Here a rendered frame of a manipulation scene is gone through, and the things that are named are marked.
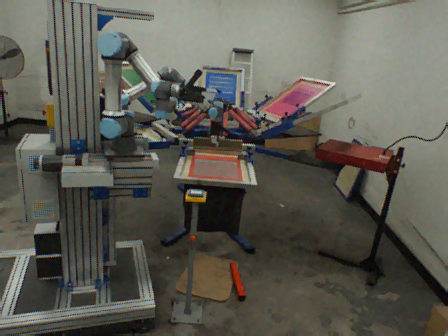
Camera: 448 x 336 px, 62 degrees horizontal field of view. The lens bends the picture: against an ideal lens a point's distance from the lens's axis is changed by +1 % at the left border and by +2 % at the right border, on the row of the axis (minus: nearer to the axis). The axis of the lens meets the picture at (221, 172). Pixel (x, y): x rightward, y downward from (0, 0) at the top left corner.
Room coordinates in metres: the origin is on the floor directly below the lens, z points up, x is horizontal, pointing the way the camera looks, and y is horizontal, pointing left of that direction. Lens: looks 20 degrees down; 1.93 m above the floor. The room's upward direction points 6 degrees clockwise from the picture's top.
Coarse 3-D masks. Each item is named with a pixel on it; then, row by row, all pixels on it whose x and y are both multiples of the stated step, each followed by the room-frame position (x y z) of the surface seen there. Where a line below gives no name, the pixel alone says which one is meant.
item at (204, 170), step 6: (198, 156) 3.04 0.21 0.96; (204, 156) 3.05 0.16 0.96; (210, 156) 3.07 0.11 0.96; (192, 162) 2.86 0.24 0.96; (198, 162) 2.88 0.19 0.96; (204, 162) 2.89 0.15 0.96; (192, 168) 2.72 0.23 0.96; (198, 168) 2.73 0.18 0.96; (204, 168) 2.75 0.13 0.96; (210, 168) 2.76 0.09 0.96; (192, 174) 2.59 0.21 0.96; (198, 174) 2.60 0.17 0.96; (204, 174) 2.61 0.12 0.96; (210, 174) 2.62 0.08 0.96
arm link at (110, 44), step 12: (108, 36) 1.91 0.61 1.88; (120, 36) 1.96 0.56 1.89; (108, 48) 1.90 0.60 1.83; (120, 48) 1.91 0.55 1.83; (108, 60) 1.91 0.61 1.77; (120, 60) 1.93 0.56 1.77; (108, 72) 1.92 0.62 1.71; (120, 72) 1.95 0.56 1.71; (108, 84) 1.93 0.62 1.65; (120, 84) 1.95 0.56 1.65; (108, 96) 1.93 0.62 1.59; (120, 96) 1.95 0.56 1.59; (108, 108) 1.93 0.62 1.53; (120, 108) 1.95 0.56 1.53; (108, 120) 1.89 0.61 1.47; (120, 120) 1.93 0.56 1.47; (108, 132) 1.90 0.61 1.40; (120, 132) 1.92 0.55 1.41
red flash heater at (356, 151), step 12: (324, 144) 3.28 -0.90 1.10; (336, 144) 3.32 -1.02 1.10; (348, 144) 3.36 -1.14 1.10; (324, 156) 3.09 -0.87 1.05; (336, 156) 3.04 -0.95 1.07; (348, 156) 3.00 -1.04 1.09; (360, 156) 2.99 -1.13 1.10; (372, 156) 3.03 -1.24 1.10; (384, 156) 3.06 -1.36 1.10; (372, 168) 2.90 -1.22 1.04; (384, 168) 2.86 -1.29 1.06
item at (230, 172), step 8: (216, 160) 2.98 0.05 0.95; (224, 160) 3.00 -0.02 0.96; (232, 160) 3.02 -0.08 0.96; (216, 168) 2.77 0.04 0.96; (224, 168) 2.79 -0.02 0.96; (232, 168) 2.81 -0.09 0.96; (240, 168) 2.83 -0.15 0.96; (216, 176) 2.59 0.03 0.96; (224, 176) 2.61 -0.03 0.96; (232, 176) 2.63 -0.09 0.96; (240, 176) 2.64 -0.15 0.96
